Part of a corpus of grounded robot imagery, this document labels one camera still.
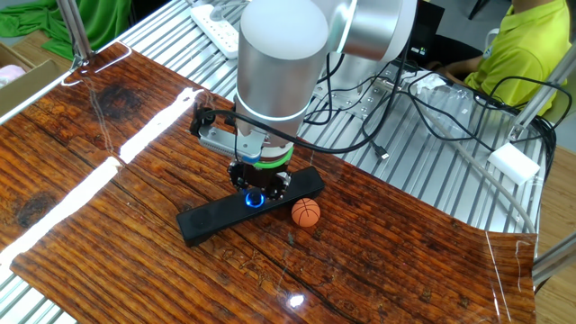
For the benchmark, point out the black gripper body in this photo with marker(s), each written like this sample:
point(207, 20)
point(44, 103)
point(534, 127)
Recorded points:
point(265, 175)

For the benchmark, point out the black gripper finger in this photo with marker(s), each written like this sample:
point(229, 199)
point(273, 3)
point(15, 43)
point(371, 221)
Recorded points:
point(238, 175)
point(280, 186)

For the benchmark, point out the black speaker bar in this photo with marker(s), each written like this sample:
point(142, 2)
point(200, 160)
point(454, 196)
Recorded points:
point(211, 219)

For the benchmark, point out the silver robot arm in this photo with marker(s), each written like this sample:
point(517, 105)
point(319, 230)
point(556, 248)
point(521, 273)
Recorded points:
point(279, 67)

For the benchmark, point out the small orange basketball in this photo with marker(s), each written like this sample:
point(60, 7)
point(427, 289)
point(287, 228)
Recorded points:
point(306, 212)

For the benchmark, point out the wood grain table mat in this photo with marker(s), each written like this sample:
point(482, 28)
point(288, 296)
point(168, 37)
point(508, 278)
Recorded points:
point(382, 252)

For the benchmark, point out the white power strip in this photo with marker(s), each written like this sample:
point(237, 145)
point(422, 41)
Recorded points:
point(216, 29)

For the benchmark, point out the clear plastic wrapper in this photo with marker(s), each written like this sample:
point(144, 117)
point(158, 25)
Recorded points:
point(432, 83)

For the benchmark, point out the green cloth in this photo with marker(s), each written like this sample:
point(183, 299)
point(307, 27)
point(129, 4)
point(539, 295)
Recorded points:
point(112, 18)

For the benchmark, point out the cardboard box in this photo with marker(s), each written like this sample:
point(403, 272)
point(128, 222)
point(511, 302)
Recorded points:
point(31, 85)

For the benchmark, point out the white power adapter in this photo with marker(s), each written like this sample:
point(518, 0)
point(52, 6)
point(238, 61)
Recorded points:
point(513, 163)

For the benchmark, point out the pink soft item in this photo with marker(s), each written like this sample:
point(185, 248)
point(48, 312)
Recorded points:
point(10, 74)

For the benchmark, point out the person in yellow shirt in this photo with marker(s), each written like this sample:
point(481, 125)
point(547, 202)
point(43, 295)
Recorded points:
point(526, 45)

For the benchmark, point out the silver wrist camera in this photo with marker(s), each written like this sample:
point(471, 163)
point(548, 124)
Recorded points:
point(225, 143)

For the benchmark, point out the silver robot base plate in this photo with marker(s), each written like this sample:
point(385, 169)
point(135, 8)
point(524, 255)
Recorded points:
point(360, 102)

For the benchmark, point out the aluminium frame post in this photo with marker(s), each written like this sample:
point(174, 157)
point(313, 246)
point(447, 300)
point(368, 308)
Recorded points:
point(542, 94)
point(74, 27)
point(555, 260)

